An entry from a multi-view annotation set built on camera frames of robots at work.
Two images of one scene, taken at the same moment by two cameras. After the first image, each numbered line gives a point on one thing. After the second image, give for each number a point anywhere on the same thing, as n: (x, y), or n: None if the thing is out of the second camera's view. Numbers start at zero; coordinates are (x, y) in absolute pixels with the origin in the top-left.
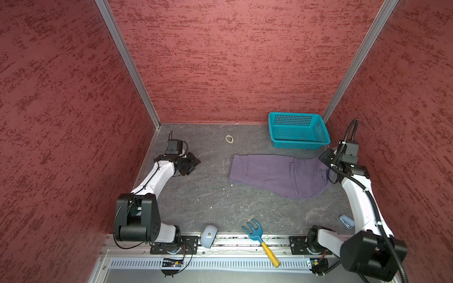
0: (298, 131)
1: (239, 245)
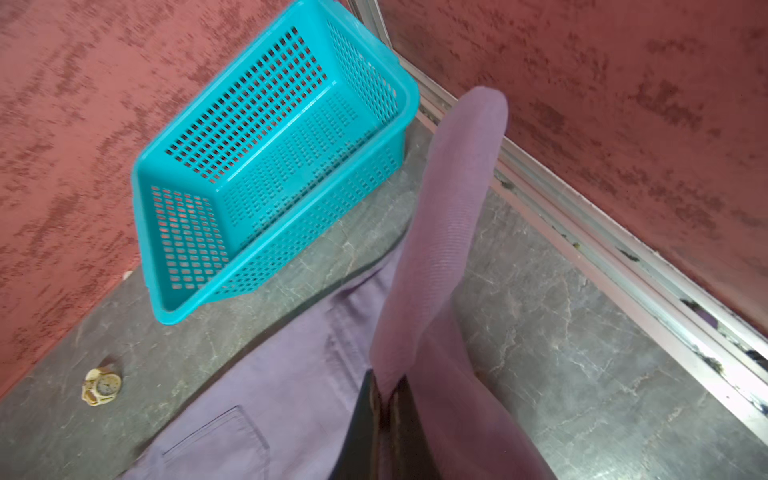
0: (305, 129)
1: None
